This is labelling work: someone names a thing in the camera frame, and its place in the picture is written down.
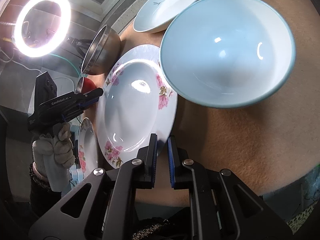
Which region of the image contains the grey leaf pattern plate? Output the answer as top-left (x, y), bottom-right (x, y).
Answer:
top-left (133, 0), bottom-right (198, 34)

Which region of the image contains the light blue ceramic bowl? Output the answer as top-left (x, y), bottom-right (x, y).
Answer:
top-left (159, 0), bottom-right (296, 108)

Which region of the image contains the pink floral white plate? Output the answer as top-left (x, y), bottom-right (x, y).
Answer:
top-left (95, 44), bottom-right (177, 168)

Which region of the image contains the white cable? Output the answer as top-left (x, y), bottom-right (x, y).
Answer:
top-left (0, 47), bottom-right (75, 88)

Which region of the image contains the large steel bowl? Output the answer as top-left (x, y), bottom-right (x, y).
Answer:
top-left (81, 25), bottom-right (121, 75)

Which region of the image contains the white ring light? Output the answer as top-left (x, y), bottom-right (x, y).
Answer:
top-left (14, 0), bottom-right (71, 57)

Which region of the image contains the red steel small bowl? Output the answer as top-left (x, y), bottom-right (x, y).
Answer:
top-left (75, 76), bottom-right (96, 94)

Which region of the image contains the left gloved hand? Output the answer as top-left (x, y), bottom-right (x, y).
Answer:
top-left (32, 122), bottom-right (75, 192)

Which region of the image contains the black tripod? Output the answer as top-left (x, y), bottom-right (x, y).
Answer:
top-left (66, 36), bottom-right (93, 59)

